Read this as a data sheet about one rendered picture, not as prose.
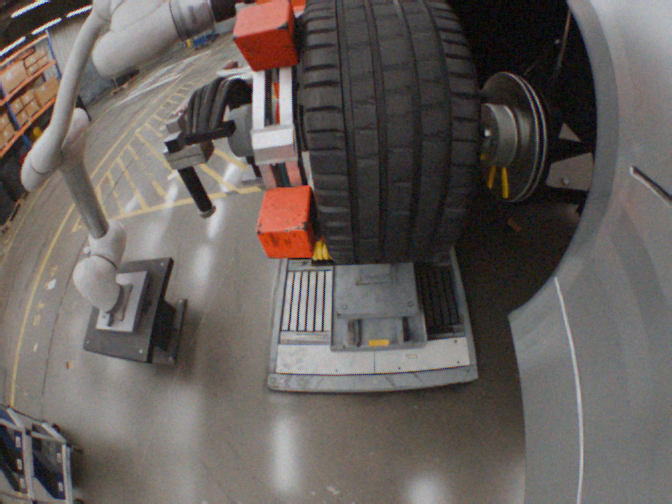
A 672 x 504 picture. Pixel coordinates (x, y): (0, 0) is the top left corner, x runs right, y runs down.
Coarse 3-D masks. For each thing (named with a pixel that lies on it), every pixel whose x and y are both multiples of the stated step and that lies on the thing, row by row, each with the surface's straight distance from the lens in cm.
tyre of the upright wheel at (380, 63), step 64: (320, 0) 47; (384, 0) 46; (320, 64) 37; (384, 64) 37; (448, 64) 39; (320, 128) 36; (384, 128) 36; (448, 128) 38; (320, 192) 39; (384, 192) 39; (448, 192) 40; (384, 256) 52
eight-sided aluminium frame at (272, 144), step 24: (264, 72) 46; (288, 72) 44; (264, 96) 44; (288, 96) 42; (264, 120) 43; (288, 120) 41; (264, 144) 41; (288, 144) 40; (264, 168) 44; (288, 168) 43
